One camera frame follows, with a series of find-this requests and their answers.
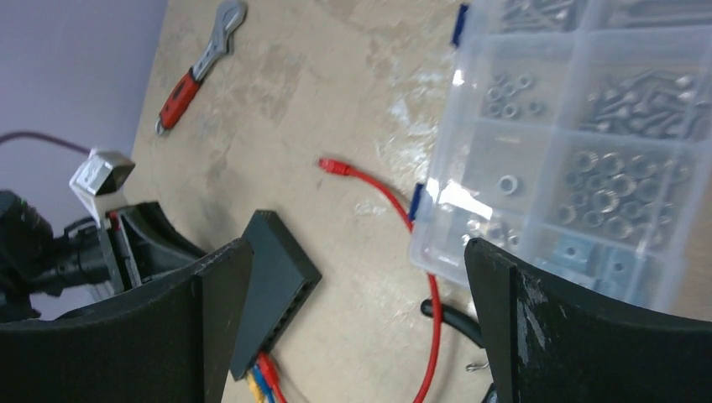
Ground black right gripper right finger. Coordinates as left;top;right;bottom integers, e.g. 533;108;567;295
463;238;711;402

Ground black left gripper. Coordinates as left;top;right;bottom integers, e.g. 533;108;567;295
1;190;207;323

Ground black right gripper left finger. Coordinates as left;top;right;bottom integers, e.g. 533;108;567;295
1;238;253;402

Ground black network switch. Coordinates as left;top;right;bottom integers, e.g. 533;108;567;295
229;210;322;381

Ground red ethernet cable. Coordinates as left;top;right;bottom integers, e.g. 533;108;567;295
256;157;444;403

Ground black yellow pliers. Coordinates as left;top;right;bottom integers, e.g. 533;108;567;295
420;299;499;403

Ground clear plastic parts box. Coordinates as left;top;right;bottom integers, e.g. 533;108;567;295
409;1;711;311

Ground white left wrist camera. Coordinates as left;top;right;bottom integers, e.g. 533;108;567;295
69;149;136;227

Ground red handled adjustable wrench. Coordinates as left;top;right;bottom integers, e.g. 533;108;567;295
154;1;248;136

